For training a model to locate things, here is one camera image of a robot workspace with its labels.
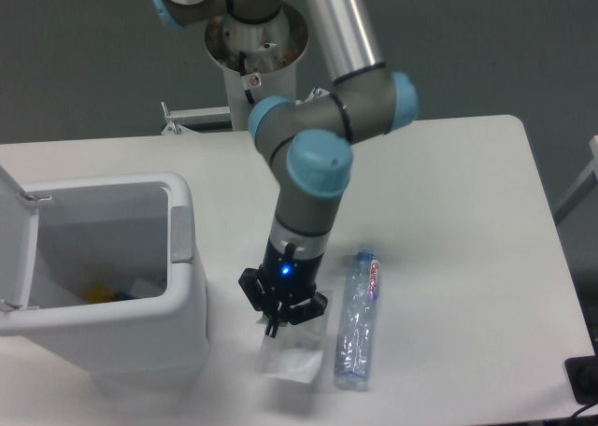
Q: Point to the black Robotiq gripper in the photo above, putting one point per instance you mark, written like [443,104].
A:
[284,288]

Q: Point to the white paper plastic pouch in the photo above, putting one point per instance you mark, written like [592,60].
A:
[296,353]

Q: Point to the clear plastic water bottle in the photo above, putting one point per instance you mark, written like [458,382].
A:
[357,321]

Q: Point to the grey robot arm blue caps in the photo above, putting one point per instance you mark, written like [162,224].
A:
[306,88]

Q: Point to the white plastic trash can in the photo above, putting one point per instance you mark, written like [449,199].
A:
[135,234]

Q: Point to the yellow trash in bin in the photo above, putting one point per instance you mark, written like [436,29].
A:
[100,294]

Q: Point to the black device at table edge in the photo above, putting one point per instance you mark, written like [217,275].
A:
[582,375]

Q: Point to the white metal mounting frame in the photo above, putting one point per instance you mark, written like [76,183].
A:
[201,115]

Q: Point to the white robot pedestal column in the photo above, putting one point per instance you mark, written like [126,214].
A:
[258,55]

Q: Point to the white frame at right edge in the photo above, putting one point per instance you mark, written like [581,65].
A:
[580,188]

